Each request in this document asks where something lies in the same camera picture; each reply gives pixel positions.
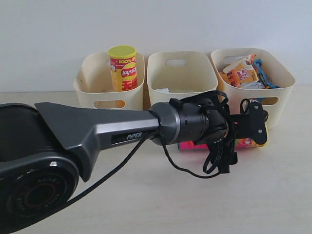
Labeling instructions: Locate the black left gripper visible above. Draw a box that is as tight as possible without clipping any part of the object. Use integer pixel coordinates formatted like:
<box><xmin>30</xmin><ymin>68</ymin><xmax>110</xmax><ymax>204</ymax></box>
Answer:
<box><xmin>207</xmin><ymin>97</ymin><xmax>238</xmax><ymax>174</ymax></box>

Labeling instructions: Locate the blue instant noodle packet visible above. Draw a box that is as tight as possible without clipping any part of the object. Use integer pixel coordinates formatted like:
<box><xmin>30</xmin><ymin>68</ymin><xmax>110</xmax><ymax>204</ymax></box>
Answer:
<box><xmin>253</xmin><ymin>59</ymin><xmax>280</xmax><ymax>89</ymax></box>

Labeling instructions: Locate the cream bin circle mark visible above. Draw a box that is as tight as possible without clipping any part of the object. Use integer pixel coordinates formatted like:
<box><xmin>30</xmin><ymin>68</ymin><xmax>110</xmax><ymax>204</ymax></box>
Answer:
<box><xmin>210</xmin><ymin>48</ymin><xmax>295</xmax><ymax>129</ymax></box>

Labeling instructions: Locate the pink Lays chip can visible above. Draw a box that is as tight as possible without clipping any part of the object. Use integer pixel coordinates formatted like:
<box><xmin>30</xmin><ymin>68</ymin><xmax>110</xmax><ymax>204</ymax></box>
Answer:
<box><xmin>178</xmin><ymin>138</ymin><xmax>267</xmax><ymax>151</ymax></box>

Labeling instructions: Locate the cream bin square mark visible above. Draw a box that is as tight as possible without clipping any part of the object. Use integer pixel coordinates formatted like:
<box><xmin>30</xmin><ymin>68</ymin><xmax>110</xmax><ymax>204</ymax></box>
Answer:
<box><xmin>146</xmin><ymin>51</ymin><xmax>218</xmax><ymax>105</ymax></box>

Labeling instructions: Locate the blue white milk carton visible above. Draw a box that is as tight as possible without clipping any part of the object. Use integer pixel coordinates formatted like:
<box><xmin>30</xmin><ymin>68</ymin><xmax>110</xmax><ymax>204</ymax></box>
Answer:
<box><xmin>156</xmin><ymin>88</ymin><xmax>170</xmax><ymax>94</ymax></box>

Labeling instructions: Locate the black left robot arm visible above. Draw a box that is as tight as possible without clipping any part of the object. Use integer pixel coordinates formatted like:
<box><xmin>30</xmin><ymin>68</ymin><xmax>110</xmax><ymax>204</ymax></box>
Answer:
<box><xmin>0</xmin><ymin>97</ymin><xmax>238</xmax><ymax>234</ymax></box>

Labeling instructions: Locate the orange instant noodle packet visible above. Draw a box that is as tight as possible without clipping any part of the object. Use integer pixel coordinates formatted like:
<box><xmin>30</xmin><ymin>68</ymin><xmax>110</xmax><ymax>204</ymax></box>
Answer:
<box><xmin>219</xmin><ymin>54</ymin><xmax>265</xmax><ymax>89</ymax></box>

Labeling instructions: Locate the yellow Lays chip can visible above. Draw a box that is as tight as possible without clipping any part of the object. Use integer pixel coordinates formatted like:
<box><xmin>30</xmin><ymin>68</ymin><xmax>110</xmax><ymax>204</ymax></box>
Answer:
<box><xmin>108</xmin><ymin>45</ymin><xmax>138</xmax><ymax>92</ymax></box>

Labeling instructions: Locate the cream bin triangle mark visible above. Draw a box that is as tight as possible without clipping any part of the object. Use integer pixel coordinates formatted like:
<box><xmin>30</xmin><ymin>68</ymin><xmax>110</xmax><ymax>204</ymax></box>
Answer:
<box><xmin>74</xmin><ymin>52</ymin><xmax>145</xmax><ymax>111</ymax></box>

